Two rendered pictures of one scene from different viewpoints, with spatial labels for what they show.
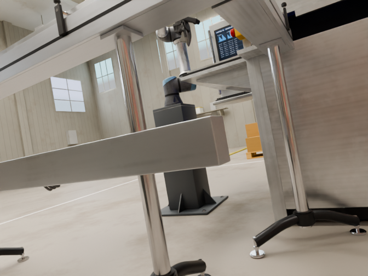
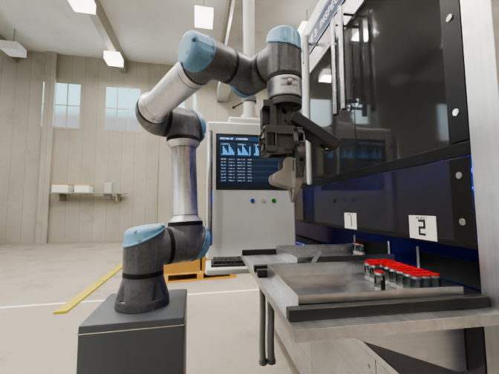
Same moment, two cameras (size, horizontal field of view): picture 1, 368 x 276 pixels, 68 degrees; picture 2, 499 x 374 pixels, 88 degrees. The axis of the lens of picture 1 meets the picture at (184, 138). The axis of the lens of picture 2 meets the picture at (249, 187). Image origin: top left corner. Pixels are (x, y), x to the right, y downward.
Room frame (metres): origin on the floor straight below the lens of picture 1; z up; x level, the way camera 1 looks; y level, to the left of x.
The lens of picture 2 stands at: (1.30, 0.28, 1.07)
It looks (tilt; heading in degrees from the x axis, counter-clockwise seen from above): 4 degrees up; 322
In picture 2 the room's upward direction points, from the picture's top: straight up
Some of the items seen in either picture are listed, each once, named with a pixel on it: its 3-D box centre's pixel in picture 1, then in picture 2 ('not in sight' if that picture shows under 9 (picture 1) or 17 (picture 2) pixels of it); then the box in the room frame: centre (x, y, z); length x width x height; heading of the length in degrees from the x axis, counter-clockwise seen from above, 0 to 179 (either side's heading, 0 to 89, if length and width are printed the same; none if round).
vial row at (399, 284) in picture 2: not in sight; (390, 275); (1.59, -0.39, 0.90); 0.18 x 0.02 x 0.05; 150
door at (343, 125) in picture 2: not in sight; (327, 115); (2.00, -0.75, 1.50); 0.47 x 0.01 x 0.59; 150
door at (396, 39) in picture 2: not in sight; (394, 62); (1.61, -0.53, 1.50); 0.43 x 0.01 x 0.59; 150
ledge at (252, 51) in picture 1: (255, 51); not in sight; (1.28, -0.41, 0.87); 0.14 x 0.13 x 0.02; 60
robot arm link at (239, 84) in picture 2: not in sight; (247, 74); (1.77, -0.09, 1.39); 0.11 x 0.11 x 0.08; 2
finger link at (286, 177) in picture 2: (183, 39); (286, 179); (1.66, -0.10, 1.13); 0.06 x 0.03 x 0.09; 60
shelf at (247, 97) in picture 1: (242, 98); (250, 263); (2.34, -0.55, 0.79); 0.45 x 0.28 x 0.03; 60
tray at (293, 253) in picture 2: not in sight; (329, 254); (1.89, -0.57, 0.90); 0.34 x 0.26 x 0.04; 60
